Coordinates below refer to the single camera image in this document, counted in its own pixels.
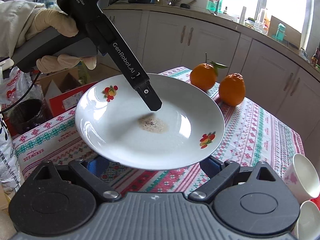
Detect white plate fruit decal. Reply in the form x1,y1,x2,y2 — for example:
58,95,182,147
75,74,225,171

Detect left white sleeve forearm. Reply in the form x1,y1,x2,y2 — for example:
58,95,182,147
1,0,45,57

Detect white kitchen cabinets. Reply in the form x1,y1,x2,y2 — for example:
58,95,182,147
105,4,319,142

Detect kitchen faucet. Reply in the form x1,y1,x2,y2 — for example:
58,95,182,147
198,0,223,16

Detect left gloved hand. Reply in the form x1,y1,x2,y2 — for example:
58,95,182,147
32,8,98,74

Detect patterned tablecloth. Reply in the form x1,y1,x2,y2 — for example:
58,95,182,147
13,87,304,194

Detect orange with leaf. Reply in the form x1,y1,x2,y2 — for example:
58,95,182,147
190,54,228,91

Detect red cardboard box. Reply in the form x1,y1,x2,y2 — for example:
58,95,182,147
37,67,101,118

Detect black trash bin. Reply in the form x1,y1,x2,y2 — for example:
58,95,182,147
9,99,48,134

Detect pink floral bowl far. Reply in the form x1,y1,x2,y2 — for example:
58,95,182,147
283,154,319,204

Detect pink floral bowl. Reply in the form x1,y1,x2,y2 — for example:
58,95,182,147
293,200,320,240
283,154,319,204

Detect orange without leaf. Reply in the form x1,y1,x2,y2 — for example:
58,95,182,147
219,73,246,107

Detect pink floral bowl middle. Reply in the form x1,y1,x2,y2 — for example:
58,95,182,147
293,200,320,240

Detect teal bottle on counter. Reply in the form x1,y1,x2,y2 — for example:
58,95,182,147
272,23,286,42

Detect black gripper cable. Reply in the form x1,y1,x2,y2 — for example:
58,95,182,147
0,57,42,114

